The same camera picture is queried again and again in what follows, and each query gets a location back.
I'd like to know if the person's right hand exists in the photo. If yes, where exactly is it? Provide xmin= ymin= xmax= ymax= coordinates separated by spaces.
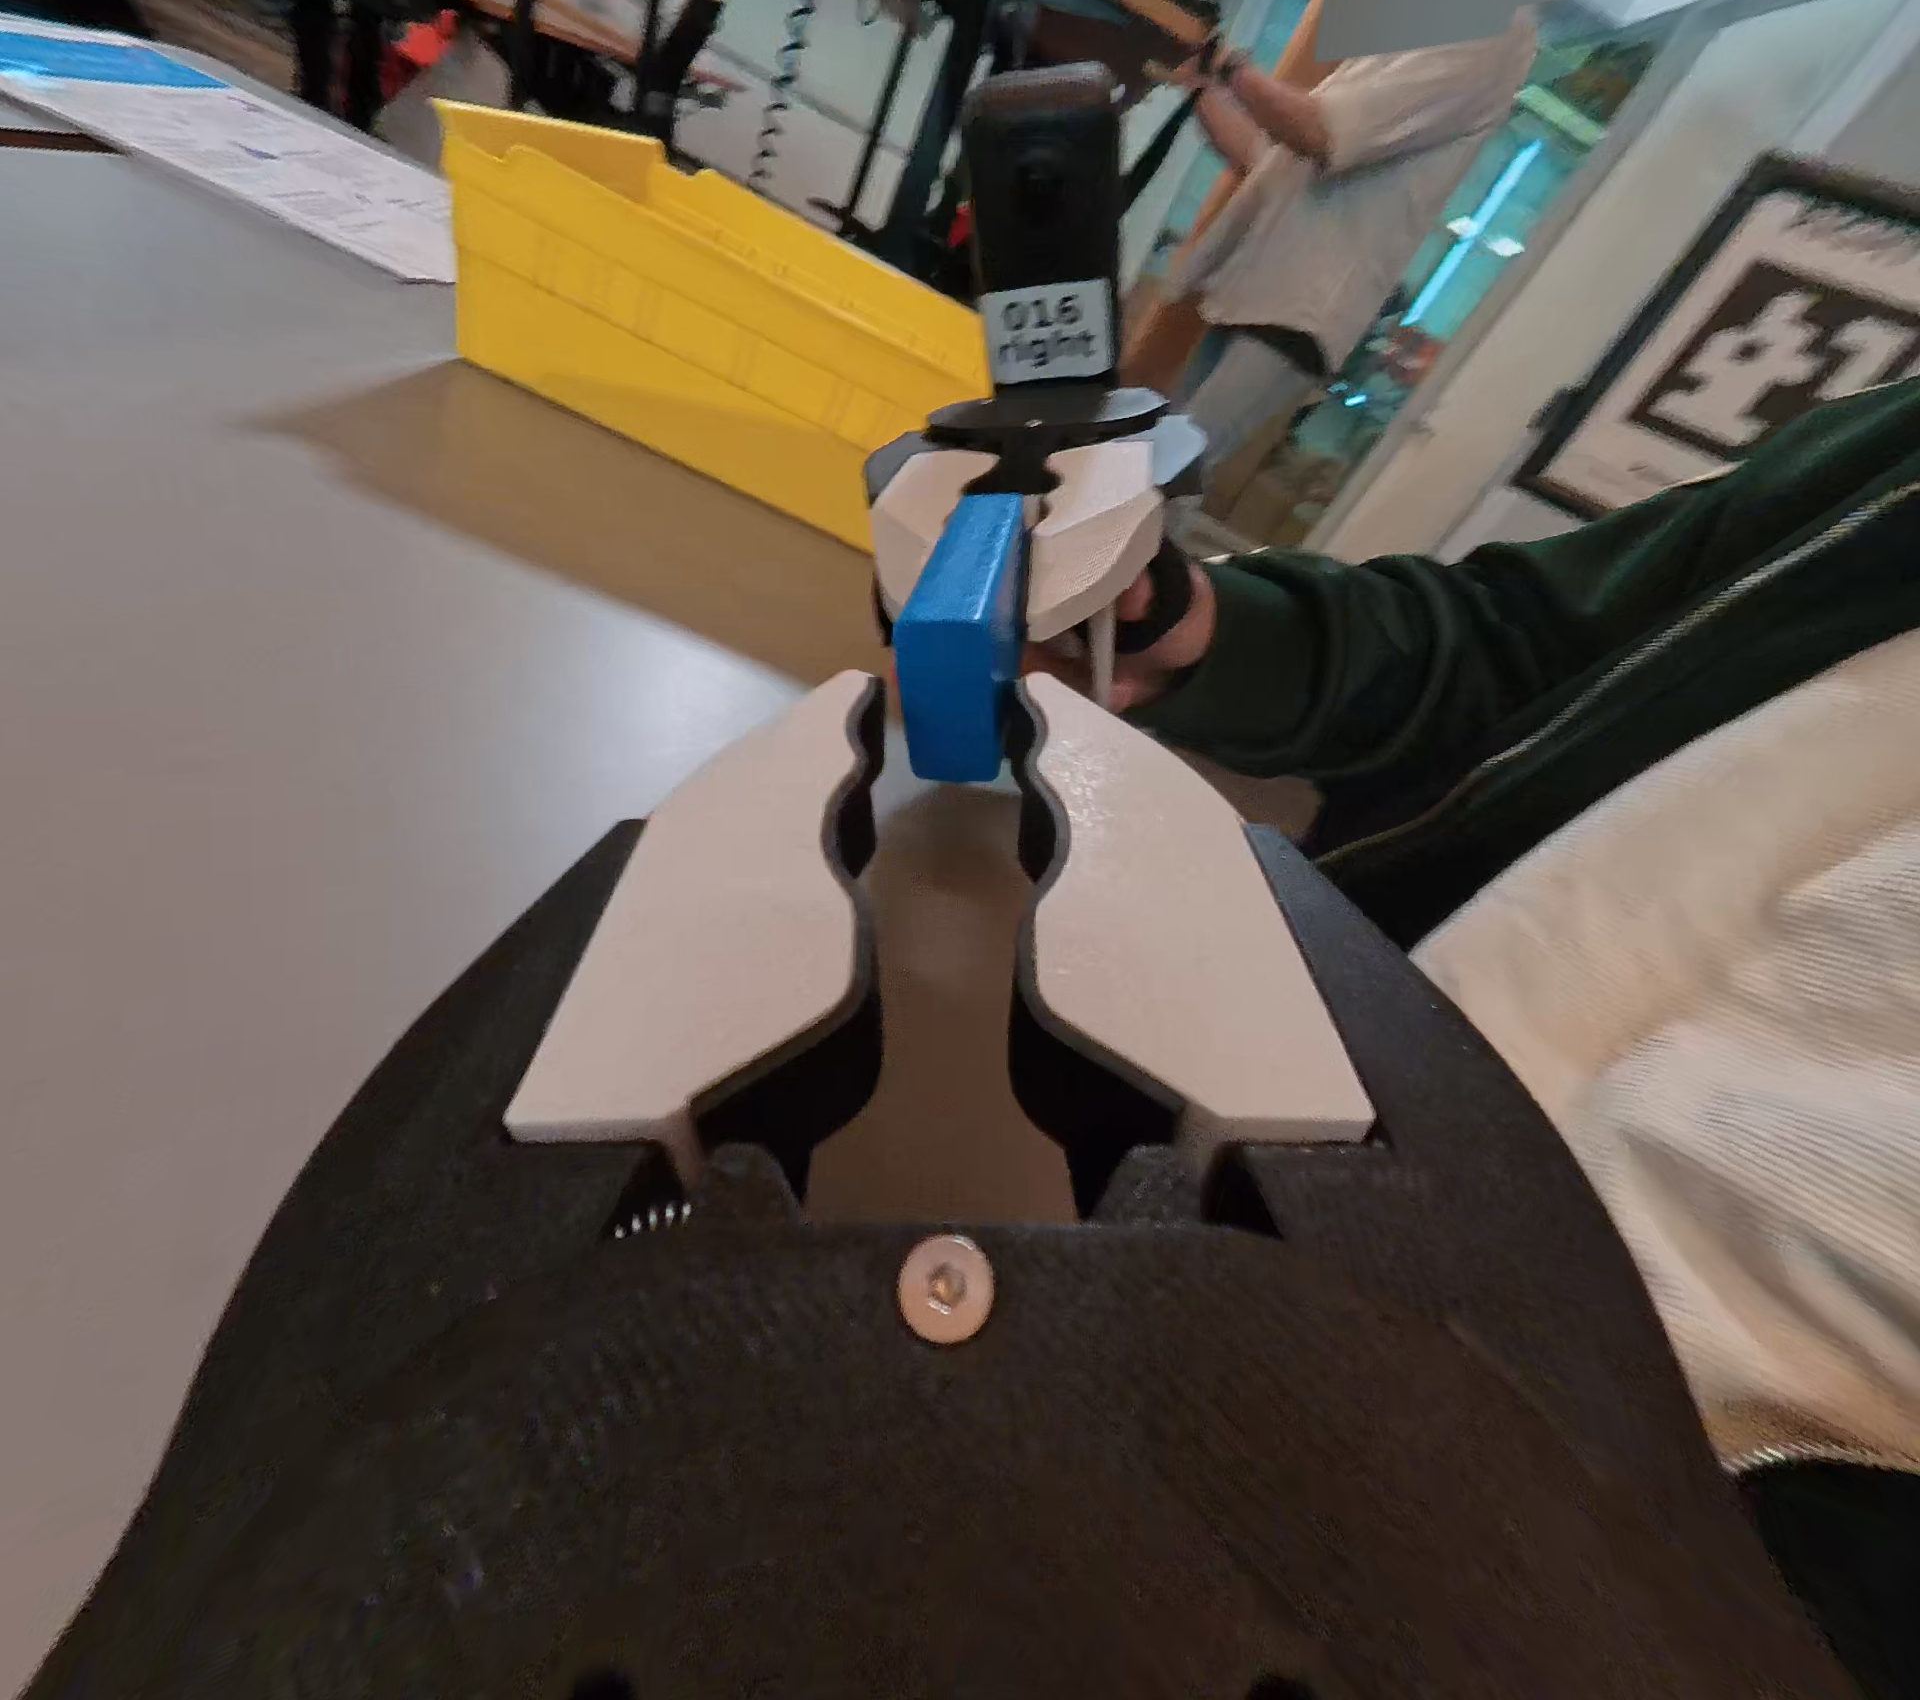
xmin=1107 ymin=558 xmax=1222 ymax=717

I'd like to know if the grey desk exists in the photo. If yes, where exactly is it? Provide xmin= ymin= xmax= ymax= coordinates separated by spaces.
xmin=0 ymin=126 xmax=1325 ymax=1656

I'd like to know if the black framed marker sign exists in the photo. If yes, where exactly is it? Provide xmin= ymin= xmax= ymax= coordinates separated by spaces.
xmin=1513 ymin=152 xmax=1920 ymax=522

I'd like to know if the person's right forearm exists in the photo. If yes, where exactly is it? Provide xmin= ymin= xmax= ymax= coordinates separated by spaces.
xmin=1123 ymin=539 xmax=1668 ymax=821

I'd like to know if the printed paper sheet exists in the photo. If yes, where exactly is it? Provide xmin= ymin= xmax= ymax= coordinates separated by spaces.
xmin=0 ymin=18 xmax=458 ymax=287

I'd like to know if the person's white clothing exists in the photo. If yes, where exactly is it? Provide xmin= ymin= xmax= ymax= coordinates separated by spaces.
xmin=1410 ymin=628 xmax=1920 ymax=1482

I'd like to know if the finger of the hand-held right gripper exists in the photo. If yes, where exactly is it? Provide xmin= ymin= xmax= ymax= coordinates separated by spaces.
xmin=1023 ymin=444 xmax=1171 ymax=646
xmin=868 ymin=454 xmax=993 ymax=646

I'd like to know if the black office chair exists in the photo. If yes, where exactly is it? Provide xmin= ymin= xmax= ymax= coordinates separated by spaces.
xmin=637 ymin=0 xmax=766 ymax=159

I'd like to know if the yellow plastic bin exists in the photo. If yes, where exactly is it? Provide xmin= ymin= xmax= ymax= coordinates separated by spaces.
xmin=430 ymin=99 xmax=999 ymax=554

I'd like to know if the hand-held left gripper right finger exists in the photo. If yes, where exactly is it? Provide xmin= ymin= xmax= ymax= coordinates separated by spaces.
xmin=1007 ymin=673 xmax=1376 ymax=1226

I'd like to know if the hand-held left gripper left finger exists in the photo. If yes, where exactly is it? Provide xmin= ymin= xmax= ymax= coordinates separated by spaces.
xmin=501 ymin=669 xmax=885 ymax=1224

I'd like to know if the blue rectangular block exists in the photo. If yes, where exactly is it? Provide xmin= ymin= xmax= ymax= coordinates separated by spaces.
xmin=892 ymin=498 xmax=1037 ymax=784

